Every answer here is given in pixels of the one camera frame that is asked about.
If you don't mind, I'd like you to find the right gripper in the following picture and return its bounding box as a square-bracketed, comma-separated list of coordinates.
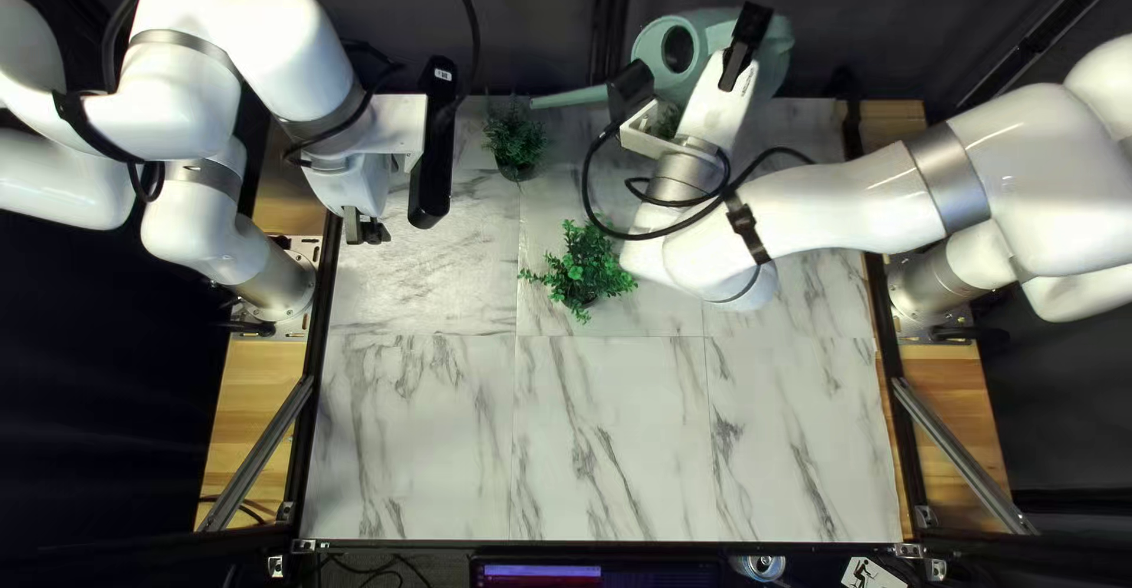
[674, 1, 776, 157]

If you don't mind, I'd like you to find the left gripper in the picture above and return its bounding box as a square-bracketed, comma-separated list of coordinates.
[301, 153, 396, 247]

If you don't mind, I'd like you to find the pale green watering can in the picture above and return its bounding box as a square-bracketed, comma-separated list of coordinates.
[529, 6, 795, 111]

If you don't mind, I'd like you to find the silver round object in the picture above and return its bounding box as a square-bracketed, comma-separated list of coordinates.
[729, 555, 788, 582]

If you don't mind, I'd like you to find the white printed card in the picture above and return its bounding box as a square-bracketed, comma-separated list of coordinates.
[835, 557, 912, 588]

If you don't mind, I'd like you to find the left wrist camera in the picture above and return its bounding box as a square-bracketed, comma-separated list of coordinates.
[407, 55, 459, 231]

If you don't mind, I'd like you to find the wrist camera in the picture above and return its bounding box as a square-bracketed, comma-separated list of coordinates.
[407, 55, 459, 231]
[607, 59, 657, 126]

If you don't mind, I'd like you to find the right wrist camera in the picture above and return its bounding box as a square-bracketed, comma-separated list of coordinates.
[607, 59, 657, 126]

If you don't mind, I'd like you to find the black frame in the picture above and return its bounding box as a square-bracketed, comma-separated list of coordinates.
[196, 0, 1132, 582]

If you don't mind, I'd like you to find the black cable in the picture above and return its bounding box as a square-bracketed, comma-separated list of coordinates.
[101, 0, 483, 204]
[579, 119, 819, 244]

